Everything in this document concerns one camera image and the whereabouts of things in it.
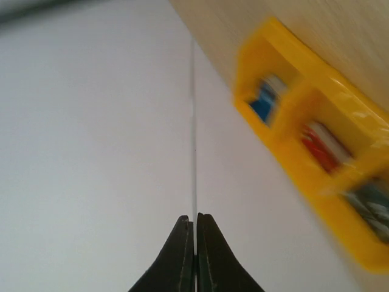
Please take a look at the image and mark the yellow bin middle of row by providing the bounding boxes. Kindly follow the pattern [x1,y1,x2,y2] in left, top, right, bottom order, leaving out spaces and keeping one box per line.
[271,77,388,195]

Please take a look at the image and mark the black cards stack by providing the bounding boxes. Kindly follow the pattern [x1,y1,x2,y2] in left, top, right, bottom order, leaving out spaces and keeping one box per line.
[343,178,388,244]

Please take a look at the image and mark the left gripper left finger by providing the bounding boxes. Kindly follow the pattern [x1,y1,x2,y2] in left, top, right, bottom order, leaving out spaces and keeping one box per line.
[129,215,194,292]

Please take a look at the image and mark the yellow bin of row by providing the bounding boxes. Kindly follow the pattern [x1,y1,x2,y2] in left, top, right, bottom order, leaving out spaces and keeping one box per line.
[316,171,388,274]
[271,77,388,195]
[233,18,309,141]

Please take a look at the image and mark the thin card seen edge-on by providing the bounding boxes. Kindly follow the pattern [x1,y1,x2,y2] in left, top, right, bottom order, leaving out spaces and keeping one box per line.
[189,37,198,291]

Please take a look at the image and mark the yellow bin leftmost of row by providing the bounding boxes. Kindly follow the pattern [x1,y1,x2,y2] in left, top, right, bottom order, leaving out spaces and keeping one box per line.
[316,171,388,274]

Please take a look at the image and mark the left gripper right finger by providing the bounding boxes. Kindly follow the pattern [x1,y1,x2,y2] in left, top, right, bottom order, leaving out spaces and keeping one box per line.
[197,213,263,292]

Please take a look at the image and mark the yellow bin right of row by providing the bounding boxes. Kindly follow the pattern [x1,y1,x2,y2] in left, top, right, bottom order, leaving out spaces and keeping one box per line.
[233,18,309,141]

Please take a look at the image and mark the red cards stack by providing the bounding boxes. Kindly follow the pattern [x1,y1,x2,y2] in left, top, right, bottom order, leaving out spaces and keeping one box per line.
[301,120,354,174]

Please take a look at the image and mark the blue cards stack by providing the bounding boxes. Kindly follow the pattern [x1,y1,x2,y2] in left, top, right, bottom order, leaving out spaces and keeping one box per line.
[249,74,289,127]

